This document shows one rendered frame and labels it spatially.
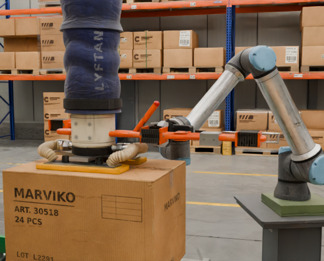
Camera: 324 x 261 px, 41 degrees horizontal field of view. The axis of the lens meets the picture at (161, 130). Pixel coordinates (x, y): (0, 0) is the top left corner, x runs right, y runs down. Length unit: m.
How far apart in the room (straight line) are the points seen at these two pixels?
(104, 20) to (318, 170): 1.20
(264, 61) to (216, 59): 6.74
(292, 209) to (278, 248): 0.23
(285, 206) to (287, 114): 0.46
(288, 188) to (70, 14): 1.40
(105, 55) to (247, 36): 8.51
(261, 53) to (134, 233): 1.00
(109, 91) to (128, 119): 8.84
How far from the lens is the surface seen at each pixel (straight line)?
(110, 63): 1.63
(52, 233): 1.67
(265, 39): 10.03
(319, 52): 8.74
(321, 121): 9.25
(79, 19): 1.63
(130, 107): 10.43
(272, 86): 2.06
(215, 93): 2.10
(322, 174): 2.21
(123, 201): 1.50
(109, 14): 1.65
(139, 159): 1.74
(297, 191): 2.37
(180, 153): 1.90
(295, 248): 2.42
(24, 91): 11.65
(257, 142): 1.52
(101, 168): 1.58
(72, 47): 1.65
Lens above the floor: 1.40
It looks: 6 degrees down
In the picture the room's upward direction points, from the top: straight up
